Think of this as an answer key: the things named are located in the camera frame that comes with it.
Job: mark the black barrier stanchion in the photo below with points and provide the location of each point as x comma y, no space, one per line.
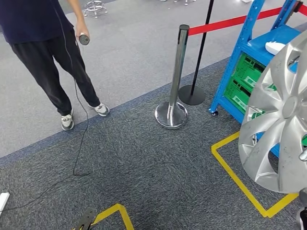
191,95

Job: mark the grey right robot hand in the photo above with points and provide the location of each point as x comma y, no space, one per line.
304,155

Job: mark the blue metal shelf rack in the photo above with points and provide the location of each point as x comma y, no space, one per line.
242,38

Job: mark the chrome barrier stanchion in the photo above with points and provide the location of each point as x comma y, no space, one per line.
177,70
297,6

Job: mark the person's forearm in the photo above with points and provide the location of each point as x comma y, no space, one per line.
76,11

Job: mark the person's hand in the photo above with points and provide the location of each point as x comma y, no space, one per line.
82,28

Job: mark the green plastic crate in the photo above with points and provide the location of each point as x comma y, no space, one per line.
236,95
246,68

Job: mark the grey handheld controller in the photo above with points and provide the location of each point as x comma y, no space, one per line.
84,39

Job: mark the black left wrist bracket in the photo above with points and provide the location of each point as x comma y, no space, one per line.
86,219

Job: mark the silver wheel hubcap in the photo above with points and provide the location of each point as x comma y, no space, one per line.
271,127

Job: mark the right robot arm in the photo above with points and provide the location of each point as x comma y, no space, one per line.
302,219

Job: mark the white curved plastic part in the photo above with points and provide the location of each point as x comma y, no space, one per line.
274,47

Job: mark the white power strip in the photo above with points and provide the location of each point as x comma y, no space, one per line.
3,203

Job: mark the person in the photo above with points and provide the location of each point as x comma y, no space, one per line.
35,19

